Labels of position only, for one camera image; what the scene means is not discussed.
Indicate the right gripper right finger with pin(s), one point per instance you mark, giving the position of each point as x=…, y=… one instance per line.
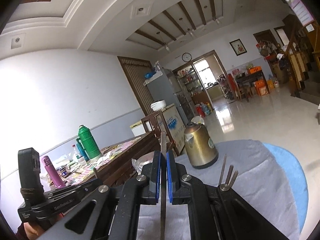
x=215, y=212

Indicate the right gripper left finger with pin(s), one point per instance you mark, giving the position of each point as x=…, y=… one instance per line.
x=111, y=212

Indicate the person's left hand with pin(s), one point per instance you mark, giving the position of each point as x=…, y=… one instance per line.
x=29, y=231

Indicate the purple thermos bottle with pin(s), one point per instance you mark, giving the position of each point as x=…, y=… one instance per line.
x=52, y=172

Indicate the dark carved wooden sideboard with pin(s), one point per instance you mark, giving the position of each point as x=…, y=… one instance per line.
x=115, y=166

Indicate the grey towel table cover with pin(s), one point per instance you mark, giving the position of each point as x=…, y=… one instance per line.
x=261, y=182

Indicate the white bowl with plastic bag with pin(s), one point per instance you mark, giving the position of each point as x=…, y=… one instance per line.
x=141, y=161

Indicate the gold electric kettle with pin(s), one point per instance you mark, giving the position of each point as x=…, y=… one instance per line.
x=199, y=146

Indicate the green thermos jug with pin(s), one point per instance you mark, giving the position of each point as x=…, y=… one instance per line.
x=87, y=143

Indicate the blue round table cover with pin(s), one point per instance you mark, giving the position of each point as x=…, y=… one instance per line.
x=296, y=177

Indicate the white electric fan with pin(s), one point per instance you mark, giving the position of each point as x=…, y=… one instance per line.
x=198, y=120

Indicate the dark dining table background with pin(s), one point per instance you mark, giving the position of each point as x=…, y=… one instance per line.
x=240, y=82

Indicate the grey refrigerator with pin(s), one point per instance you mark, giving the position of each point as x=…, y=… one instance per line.
x=163, y=85

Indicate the framed flower picture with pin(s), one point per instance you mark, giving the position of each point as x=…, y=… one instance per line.
x=238, y=47

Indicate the round wall clock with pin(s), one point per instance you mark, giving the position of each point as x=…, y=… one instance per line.
x=186, y=57

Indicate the wall calendar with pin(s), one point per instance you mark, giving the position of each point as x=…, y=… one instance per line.
x=304, y=15

